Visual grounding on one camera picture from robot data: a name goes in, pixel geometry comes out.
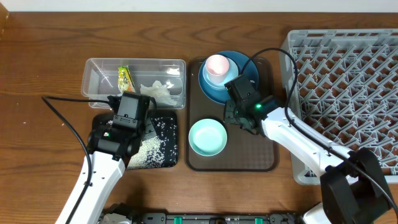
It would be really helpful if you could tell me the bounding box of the white cooked rice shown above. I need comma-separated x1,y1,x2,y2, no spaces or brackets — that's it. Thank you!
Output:
105,116,177,170

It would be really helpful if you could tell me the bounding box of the green snack wrapper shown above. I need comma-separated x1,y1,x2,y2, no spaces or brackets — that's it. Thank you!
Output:
118,66,136,93

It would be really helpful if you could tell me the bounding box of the light blue bowl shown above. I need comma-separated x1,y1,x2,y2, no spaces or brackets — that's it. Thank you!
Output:
202,58,239,90

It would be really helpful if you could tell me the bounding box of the white tissue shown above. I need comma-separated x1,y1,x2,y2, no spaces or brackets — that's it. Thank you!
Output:
140,80,177,106

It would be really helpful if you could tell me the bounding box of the mint green bowl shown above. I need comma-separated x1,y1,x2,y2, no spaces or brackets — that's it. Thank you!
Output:
188,119,228,157

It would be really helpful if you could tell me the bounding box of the pink cup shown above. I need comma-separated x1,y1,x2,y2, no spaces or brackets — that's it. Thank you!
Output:
205,54,229,84

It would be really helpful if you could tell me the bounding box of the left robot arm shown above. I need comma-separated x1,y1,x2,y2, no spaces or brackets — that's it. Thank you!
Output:
57,91,157,223

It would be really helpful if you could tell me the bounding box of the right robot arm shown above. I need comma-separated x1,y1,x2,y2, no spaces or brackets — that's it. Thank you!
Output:
224,75,397,223

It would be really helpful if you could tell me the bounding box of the clear plastic waste bin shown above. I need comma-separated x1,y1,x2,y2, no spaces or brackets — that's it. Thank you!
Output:
81,58,186,110

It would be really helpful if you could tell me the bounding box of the grey dishwasher rack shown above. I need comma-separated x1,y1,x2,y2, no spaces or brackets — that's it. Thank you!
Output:
279,29,397,184

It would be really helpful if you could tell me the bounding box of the black plastic tray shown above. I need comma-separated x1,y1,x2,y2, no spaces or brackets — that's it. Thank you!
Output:
91,110,179,170

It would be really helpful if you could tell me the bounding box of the brown serving tray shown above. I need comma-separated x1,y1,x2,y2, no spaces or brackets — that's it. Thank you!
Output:
185,57,279,172

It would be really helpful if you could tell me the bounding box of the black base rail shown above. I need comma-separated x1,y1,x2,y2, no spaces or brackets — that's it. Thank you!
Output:
102,203,305,224

